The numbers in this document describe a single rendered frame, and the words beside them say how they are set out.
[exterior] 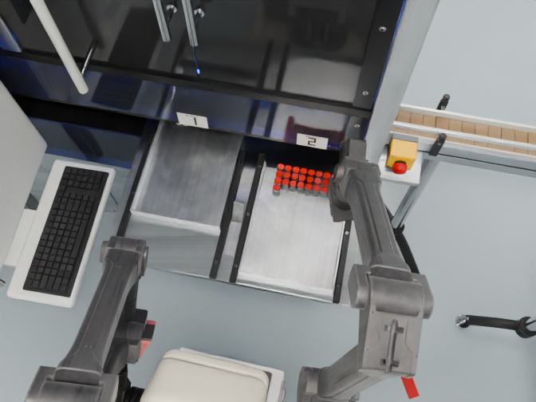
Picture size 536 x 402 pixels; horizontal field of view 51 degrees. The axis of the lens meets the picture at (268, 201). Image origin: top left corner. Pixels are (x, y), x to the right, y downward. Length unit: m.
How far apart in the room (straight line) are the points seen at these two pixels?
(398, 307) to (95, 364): 0.43
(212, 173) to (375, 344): 1.01
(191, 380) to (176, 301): 1.45
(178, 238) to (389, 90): 0.71
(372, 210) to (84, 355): 0.50
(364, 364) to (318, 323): 1.66
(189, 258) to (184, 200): 0.18
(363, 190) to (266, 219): 0.64
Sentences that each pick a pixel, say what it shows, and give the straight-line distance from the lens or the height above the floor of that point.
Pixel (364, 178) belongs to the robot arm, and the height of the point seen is 1.44.
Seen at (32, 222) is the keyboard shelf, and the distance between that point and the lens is 1.85.
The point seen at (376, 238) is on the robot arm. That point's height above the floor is 1.56.
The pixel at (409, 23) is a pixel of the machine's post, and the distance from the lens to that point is 1.17.
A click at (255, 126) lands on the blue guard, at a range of 1.57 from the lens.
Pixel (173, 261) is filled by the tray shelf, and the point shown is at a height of 0.88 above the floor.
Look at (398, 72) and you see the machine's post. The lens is 1.29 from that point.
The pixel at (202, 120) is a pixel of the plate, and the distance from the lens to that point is 1.61.
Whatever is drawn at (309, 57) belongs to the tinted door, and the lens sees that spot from 1.30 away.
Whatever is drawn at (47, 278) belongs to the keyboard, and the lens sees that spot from 1.74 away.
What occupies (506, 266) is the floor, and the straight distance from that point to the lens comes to 2.70.
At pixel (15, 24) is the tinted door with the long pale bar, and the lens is 1.55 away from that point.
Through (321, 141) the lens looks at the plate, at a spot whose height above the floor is 1.03.
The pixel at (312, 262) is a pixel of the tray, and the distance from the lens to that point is 1.59.
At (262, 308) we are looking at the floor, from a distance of 2.45.
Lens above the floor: 2.39
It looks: 67 degrees down
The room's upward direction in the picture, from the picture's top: 1 degrees counter-clockwise
